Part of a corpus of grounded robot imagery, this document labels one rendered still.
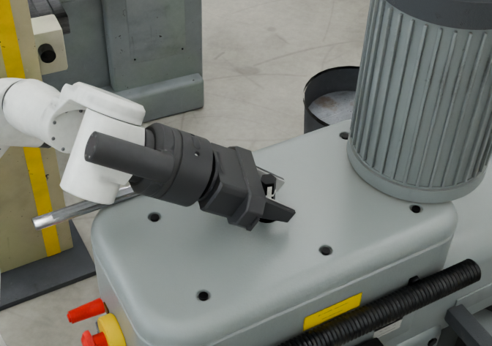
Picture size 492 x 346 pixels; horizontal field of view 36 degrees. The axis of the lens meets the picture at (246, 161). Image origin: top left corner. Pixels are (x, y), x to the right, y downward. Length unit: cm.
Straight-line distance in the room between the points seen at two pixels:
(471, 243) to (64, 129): 64
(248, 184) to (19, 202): 234
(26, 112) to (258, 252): 34
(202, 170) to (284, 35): 399
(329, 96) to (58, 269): 143
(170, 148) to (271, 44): 390
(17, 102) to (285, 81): 351
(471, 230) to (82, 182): 63
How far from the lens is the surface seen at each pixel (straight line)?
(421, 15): 89
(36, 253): 345
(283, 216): 98
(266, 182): 97
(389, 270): 103
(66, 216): 102
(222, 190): 91
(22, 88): 103
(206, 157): 90
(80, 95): 90
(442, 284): 109
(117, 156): 83
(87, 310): 115
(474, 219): 125
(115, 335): 103
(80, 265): 343
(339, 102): 350
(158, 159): 85
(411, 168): 102
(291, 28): 494
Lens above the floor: 262
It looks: 42 degrees down
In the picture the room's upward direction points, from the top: 2 degrees clockwise
